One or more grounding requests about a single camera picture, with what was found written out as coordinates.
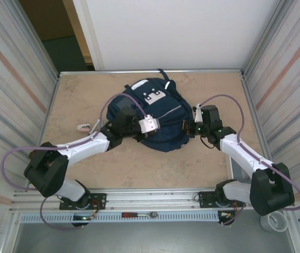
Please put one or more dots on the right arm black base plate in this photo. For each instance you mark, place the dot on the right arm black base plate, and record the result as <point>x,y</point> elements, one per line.
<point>205,200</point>

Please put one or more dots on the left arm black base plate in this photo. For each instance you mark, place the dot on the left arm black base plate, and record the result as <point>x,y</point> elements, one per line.
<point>99,199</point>

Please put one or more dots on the small controller circuit board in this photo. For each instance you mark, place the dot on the small controller circuit board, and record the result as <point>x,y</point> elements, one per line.
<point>227,215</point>
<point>82,217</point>

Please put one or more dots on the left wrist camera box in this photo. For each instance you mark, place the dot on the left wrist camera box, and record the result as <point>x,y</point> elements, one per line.
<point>148,124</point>

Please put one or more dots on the navy blue backpack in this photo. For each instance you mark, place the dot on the navy blue backpack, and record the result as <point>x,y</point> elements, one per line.
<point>165,126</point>

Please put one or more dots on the brown door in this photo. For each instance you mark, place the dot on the brown door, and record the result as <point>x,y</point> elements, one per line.
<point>47,18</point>

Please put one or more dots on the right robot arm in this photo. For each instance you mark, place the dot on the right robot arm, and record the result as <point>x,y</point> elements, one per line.
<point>244,155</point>

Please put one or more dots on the aluminium table edge rail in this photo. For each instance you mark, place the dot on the aluminium table edge rail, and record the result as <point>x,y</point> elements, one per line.
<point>86,71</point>

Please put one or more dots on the brown pouch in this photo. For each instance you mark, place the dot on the brown pouch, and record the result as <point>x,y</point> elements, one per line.
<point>32,154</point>

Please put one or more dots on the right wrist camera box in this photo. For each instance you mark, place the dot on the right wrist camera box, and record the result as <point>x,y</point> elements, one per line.
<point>197,114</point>

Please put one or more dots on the white door frame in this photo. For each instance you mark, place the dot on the white door frame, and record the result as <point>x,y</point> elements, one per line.
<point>91,39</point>

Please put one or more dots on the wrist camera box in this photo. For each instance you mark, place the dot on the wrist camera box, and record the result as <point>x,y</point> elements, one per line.
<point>197,114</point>
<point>148,124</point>

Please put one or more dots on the grey tape roll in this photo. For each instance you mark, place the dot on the grey tape roll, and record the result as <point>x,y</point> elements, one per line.
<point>267,224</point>

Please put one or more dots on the aluminium mounting rail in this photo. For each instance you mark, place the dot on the aluminium mounting rail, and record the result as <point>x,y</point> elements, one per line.
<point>152,195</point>

